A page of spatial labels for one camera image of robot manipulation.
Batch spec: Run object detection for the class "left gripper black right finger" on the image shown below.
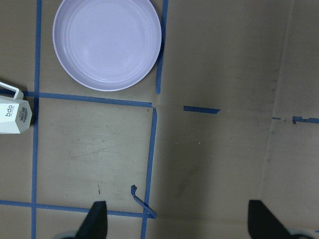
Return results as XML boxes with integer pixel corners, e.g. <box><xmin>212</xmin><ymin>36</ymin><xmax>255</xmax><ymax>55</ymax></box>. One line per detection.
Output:
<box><xmin>248</xmin><ymin>200</ymin><xmax>291</xmax><ymax>239</ymax></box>

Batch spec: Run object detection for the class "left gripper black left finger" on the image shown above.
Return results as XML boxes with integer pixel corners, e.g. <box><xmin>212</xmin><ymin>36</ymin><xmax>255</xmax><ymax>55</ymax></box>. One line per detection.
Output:
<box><xmin>75</xmin><ymin>201</ymin><xmax>108</xmax><ymax>239</ymax></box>

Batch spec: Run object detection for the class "white faceted cup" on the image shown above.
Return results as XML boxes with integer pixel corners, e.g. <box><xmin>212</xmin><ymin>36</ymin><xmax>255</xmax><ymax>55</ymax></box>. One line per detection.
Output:
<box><xmin>0</xmin><ymin>82</ymin><xmax>32</xmax><ymax>134</ymax></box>

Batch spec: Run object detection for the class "lavender round plate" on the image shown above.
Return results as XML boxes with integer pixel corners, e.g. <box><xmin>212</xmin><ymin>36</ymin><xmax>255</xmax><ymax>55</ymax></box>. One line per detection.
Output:
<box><xmin>52</xmin><ymin>0</ymin><xmax>161</xmax><ymax>92</ymax></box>

